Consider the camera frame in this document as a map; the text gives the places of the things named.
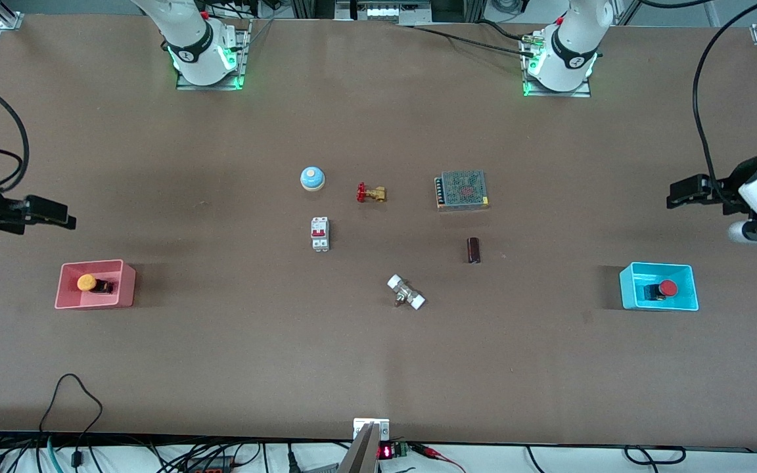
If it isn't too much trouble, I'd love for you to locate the yellow push button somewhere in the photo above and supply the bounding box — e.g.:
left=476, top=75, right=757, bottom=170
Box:
left=77, top=273, right=117, bottom=296

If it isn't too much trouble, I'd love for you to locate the red push button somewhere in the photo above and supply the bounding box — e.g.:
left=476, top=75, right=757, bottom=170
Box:
left=643, top=279, right=679, bottom=303

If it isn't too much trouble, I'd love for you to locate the pink plastic box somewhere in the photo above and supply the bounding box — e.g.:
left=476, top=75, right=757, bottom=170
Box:
left=55, top=259, right=137, bottom=310

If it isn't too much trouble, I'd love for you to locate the cyan plastic box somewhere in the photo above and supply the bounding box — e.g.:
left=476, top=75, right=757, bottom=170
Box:
left=619, top=261, right=700, bottom=311

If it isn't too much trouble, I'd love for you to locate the metal mesh power supply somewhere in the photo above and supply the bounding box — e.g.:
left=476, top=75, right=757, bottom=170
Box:
left=434, top=170, right=491, bottom=212

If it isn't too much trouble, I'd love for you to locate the black power adapter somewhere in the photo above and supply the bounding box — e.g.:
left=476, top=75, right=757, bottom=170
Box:
left=185, top=456, right=236, bottom=473

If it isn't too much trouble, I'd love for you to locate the metal fitting with white caps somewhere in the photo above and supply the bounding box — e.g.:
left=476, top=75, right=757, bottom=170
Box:
left=387, top=274, right=426, bottom=311

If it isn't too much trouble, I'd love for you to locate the red clip lead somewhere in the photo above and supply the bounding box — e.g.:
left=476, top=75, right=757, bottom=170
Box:
left=410, top=443, right=466, bottom=473

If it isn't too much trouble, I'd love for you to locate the grey device with white sockets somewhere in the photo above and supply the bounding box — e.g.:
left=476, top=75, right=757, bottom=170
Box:
left=334, top=0, right=433, bottom=24

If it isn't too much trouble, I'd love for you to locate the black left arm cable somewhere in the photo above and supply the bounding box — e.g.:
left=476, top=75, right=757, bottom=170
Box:
left=692, top=0, right=757, bottom=199

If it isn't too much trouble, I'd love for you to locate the thin black looped cable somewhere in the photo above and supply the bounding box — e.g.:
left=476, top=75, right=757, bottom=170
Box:
left=39, top=373, right=104, bottom=464

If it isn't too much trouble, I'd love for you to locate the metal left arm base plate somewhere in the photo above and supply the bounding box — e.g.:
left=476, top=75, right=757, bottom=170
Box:
left=521, top=32, right=591, bottom=99

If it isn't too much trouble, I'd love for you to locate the teal cable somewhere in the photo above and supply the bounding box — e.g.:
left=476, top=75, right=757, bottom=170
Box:
left=45, top=434, right=65, bottom=473

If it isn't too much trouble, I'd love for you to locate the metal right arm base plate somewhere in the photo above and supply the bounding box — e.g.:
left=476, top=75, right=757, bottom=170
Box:
left=176, top=18, right=252, bottom=91

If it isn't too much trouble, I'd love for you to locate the black coiled cable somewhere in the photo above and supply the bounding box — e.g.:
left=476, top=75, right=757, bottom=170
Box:
left=624, top=445, right=687, bottom=465

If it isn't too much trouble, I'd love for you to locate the white circuit breaker, red switch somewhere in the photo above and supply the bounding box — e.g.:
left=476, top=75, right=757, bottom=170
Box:
left=311, top=216, right=331, bottom=252

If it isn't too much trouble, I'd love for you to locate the black cable on table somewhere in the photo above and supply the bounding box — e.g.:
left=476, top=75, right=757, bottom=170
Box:
left=395, top=22, right=538, bottom=57

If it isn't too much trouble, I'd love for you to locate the silver camera mount bracket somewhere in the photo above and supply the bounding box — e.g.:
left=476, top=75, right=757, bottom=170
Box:
left=353, top=417, right=391, bottom=441

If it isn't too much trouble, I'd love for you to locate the grey camera pole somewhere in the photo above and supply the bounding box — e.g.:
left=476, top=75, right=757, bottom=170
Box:
left=336, top=424, right=380, bottom=473

